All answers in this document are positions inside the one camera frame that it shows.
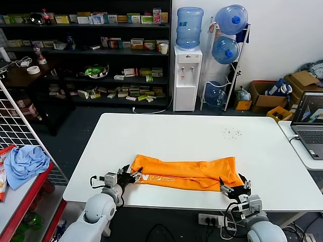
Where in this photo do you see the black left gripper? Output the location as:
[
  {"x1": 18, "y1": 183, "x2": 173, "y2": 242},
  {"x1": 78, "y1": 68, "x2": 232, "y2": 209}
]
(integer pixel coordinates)
[{"x1": 115, "y1": 164, "x2": 144, "y2": 188}]

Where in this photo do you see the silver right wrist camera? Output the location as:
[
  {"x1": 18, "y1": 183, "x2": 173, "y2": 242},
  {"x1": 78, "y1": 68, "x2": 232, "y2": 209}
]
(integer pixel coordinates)
[{"x1": 238, "y1": 194, "x2": 263, "y2": 219}]

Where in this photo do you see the blue bag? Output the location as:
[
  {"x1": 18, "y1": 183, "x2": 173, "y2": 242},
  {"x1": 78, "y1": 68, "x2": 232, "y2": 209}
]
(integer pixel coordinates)
[{"x1": 267, "y1": 78, "x2": 293, "y2": 97}]

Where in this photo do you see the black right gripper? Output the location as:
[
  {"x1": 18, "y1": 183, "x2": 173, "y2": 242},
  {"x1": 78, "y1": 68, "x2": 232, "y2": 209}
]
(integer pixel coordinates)
[{"x1": 219, "y1": 173, "x2": 252, "y2": 203}]

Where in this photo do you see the white power strip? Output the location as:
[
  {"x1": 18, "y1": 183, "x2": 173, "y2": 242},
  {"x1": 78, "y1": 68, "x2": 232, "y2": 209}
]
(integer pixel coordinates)
[{"x1": 198, "y1": 213, "x2": 227, "y2": 226}]

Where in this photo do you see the pile of clothes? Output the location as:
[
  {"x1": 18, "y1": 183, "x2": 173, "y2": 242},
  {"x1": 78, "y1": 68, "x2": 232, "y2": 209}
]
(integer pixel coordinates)
[{"x1": 299, "y1": 59, "x2": 323, "y2": 79}]

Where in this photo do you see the white wire grid panel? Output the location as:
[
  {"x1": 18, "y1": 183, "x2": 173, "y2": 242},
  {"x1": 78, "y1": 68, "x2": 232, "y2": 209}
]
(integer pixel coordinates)
[{"x1": 0, "y1": 80, "x2": 69, "y2": 185}]

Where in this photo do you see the dark blue cloth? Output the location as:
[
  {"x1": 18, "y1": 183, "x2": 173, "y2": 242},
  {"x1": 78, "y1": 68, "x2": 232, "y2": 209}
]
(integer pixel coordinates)
[{"x1": 236, "y1": 22, "x2": 252, "y2": 44}]

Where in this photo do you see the cola bottle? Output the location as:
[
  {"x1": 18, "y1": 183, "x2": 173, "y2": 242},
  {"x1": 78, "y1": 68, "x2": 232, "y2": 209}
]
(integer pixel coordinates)
[{"x1": 41, "y1": 8, "x2": 51, "y2": 25}]

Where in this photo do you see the orange white medicine box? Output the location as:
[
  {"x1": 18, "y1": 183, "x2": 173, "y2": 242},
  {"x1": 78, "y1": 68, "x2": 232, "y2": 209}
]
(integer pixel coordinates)
[{"x1": 130, "y1": 38, "x2": 145, "y2": 49}]

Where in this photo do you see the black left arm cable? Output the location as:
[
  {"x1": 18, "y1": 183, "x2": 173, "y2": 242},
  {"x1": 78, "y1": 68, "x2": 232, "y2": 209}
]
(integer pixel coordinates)
[{"x1": 90, "y1": 175, "x2": 106, "y2": 190}]

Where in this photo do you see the white water dispenser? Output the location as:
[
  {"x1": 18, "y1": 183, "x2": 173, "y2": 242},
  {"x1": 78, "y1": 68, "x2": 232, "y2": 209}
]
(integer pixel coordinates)
[{"x1": 173, "y1": 45, "x2": 203, "y2": 112}]

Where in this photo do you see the black floor cable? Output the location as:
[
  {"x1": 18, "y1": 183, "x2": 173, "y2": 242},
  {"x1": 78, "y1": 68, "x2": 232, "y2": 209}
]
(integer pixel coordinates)
[{"x1": 147, "y1": 223, "x2": 176, "y2": 242}]

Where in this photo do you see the orange t-shirt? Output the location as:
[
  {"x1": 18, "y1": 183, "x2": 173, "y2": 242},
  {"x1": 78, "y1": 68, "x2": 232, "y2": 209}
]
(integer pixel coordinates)
[{"x1": 130, "y1": 154, "x2": 245, "y2": 193}]

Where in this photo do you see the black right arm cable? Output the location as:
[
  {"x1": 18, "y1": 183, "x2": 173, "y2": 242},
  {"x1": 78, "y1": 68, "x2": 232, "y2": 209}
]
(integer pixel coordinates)
[{"x1": 224, "y1": 201, "x2": 243, "y2": 232}]

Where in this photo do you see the large cardboard box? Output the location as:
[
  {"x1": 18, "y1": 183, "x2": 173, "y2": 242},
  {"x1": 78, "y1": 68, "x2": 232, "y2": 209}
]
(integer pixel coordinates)
[{"x1": 249, "y1": 80, "x2": 289, "y2": 113}]

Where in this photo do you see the green white bowl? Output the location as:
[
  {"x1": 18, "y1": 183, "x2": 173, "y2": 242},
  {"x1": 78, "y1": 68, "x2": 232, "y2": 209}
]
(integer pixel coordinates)
[{"x1": 80, "y1": 63, "x2": 110, "y2": 80}]

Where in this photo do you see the light blue cloth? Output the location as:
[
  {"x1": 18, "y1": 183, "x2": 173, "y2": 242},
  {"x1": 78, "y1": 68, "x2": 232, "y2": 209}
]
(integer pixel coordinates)
[{"x1": 4, "y1": 145, "x2": 51, "y2": 191}]

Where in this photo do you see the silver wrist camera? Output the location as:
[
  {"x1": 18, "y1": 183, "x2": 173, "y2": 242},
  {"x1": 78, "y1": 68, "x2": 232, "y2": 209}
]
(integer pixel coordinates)
[
  {"x1": 104, "y1": 172, "x2": 117, "y2": 188},
  {"x1": 238, "y1": 194, "x2": 263, "y2": 219}
]

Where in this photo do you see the tan open cardboard box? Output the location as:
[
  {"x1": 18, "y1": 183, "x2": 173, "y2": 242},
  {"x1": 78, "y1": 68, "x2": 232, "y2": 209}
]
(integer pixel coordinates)
[{"x1": 284, "y1": 70, "x2": 320, "y2": 88}]

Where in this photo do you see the white charger with cable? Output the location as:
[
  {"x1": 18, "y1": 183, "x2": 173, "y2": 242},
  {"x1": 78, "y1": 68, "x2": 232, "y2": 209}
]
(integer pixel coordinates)
[{"x1": 14, "y1": 56, "x2": 33, "y2": 68}]

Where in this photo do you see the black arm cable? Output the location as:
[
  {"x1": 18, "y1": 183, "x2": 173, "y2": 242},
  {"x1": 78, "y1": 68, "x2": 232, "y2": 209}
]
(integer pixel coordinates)
[
  {"x1": 90, "y1": 175, "x2": 106, "y2": 190},
  {"x1": 224, "y1": 201, "x2": 243, "y2": 232}
]

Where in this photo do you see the beige cloth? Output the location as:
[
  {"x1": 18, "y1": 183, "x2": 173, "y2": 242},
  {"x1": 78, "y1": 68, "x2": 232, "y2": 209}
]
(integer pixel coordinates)
[{"x1": 207, "y1": 21, "x2": 222, "y2": 35}]

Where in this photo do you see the blue white medicine box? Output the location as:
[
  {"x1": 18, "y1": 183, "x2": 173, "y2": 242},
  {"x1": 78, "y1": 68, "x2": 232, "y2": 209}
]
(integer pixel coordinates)
[{"x1": 89, "y1": 14, "x2": 105, "y2": 25}]

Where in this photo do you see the green bottle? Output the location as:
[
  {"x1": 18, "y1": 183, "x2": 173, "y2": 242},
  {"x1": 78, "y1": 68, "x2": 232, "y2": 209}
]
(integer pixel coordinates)
[{"x1": 15, "y1": 211, "x2": 44, "y2": 242}]

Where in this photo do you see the red brown carton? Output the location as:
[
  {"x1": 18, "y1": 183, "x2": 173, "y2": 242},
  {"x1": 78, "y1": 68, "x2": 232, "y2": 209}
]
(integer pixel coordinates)
[{"x1": 15, "y1": 99, "x2": 39, "y2": 119}]

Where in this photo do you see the small yellow cardboard box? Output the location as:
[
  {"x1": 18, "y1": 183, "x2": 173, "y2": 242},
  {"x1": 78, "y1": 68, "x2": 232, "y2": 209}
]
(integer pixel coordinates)
[{"x1": 233, "y1": 99, "x2": 253, "y2": 110}]

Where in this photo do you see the red white snack bag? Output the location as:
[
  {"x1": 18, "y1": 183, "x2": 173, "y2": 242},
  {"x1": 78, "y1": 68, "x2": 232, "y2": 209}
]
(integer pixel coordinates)
[{"x1": 0, "y1": 145, "x2": 18, "y2": 203}]

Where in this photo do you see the pink drink bottle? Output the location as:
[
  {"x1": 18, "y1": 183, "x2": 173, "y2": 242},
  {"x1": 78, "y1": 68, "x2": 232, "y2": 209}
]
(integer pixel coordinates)
[{"x1": 32, "y1": 42, "x2": 47, "y2": 65}]

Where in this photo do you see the dark wooden table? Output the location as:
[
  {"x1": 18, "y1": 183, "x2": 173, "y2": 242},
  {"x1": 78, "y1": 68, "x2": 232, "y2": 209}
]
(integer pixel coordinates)
[{"x1": 0, "y1": 58, "x2": 76, "y2": 137}]

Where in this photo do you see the white floor cable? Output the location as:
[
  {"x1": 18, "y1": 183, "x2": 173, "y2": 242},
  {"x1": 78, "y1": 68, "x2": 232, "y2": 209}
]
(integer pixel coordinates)
[{"x1": 132, "y1": 94, "x2": 174, "y2": 114}]

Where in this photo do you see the pink standing box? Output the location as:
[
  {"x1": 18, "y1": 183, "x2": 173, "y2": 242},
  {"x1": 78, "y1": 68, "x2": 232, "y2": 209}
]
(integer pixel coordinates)
[{"x1": 152, "y1": 8, "x2": 163, "y2": 24}]

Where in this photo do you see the black shelving unit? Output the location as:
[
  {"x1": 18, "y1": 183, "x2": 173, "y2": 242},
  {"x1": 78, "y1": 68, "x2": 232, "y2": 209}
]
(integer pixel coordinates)
[{"x1": 0, "y1": 0, "x2": 173, "y2": 109}]

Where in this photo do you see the clear plastic bag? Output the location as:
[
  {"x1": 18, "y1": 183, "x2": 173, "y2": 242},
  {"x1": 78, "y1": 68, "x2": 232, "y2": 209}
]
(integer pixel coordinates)
[{"x1": 236, "y1": 86, "x2": 252, "y2": 101}]

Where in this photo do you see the blue water jug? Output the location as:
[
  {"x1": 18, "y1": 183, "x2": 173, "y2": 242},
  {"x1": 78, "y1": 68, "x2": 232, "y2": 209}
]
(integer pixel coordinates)
[
  {"x1": 176, "y1": 6, "x2": 204, "y2": 49},
  {"x1": 214, "y1": 4, "x2": 249, "y2": 36},
  {"x1": 211, "y1": 36, "x2": 240, "y2": 65},
  {"x1": 203, "y1": 80, "x2": 228, "y2": 106}
]

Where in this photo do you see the grey laptop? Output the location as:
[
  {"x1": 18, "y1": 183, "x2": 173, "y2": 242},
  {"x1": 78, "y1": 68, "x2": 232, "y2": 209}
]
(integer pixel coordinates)
[{"x1": 290, "y1": 91, "x2": 323, "y2": 161}]

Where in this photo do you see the white jug rack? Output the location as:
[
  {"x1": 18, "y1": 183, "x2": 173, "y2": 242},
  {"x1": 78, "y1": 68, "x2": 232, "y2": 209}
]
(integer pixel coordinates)
[{"x1": 200, "y1": 16, "x2": 252, "y2": 112}]

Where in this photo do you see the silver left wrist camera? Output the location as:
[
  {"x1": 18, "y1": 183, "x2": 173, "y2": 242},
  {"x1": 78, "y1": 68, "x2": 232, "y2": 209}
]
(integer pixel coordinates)
[{"x1": 104, "y1": 172, "x2": 117, "y2": 188}]

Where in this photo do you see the blue white packet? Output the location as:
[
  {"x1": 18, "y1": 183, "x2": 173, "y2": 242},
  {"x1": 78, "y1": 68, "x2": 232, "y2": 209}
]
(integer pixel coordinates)
[{"x1": 51, "y1": 218, "x2": 67, "y2": 242}]

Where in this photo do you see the blue drink bottle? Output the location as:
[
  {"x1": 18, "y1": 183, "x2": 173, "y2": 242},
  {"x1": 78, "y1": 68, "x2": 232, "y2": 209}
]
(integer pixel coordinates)
[{"x1": 66, "y1": 32, "x2": 76, "y2": 51}]

